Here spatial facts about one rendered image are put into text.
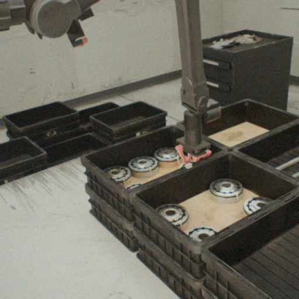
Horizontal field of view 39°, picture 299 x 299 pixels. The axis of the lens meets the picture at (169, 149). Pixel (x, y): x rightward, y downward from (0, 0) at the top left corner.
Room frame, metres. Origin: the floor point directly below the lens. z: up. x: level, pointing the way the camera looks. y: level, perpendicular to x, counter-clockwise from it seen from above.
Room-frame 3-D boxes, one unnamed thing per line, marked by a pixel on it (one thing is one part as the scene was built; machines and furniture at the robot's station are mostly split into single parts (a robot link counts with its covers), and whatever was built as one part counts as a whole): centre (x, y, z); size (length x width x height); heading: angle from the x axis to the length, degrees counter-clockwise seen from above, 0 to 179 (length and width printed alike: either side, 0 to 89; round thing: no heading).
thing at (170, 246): (0.98, -0.12, 0.87); 0.40 x 0.30 x 0.11; 126
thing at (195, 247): (0.98, -0.12, 0.92); 0.40 x 0.30 x 0.02; 126
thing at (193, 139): (1.23, -0.08, 0.98); 0.10 x 0.07 x 0.07; 37
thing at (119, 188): (1.22, 0.05, 0.92); 0.40 x 0.30 x 0.02; 126
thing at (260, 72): (2.97, -0.53, 0.45); 0.60 x 0.45 x 0.90; 128
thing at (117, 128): (2.43, 0.25, 0.37); 0.40 x 0.30 x 0.45; 128
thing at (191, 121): (1.23, -0.08, 1.04); 0.07 x 0.06 x 0.07; 128
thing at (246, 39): (3.08, -0.60, 0.88); 0.29 x 0.22 x 0.03; 128
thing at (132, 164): (1.29, 0.10, 0.86); 0.10 x 0.10 x 0.01
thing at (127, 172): (1.22, 0.19, 0.86); 0.10 x 0.10 x 0.01
